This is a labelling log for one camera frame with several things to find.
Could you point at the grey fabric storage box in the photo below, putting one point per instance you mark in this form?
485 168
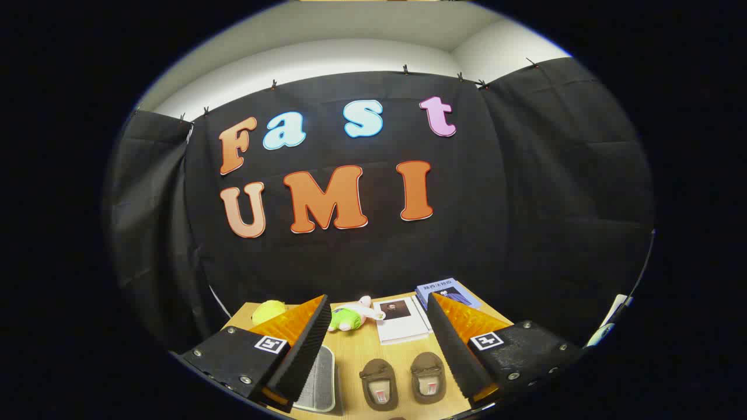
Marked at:
320 379

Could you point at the white equipment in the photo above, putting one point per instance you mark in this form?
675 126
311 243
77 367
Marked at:
610 315

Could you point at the yellow plush toy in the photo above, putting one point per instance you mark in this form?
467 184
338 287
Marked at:
267 312

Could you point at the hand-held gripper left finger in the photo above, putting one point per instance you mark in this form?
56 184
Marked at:
306 356

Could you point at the brown fuzzy slipper shoe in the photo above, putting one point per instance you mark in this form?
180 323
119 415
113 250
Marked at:
428 373
378 379

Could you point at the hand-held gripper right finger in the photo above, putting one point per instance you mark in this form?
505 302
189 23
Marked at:
452 350

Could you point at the blue cover book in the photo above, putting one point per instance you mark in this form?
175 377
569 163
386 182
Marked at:
452 290

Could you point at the green and pink plush toy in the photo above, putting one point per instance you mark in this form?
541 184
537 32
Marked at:
345 318

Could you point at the white book with portrait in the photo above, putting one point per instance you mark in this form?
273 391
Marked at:
402 326

